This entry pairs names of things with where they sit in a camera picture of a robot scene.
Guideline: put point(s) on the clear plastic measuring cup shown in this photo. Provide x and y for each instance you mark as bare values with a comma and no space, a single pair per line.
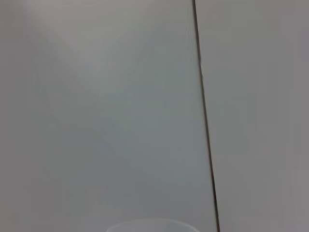
125,223

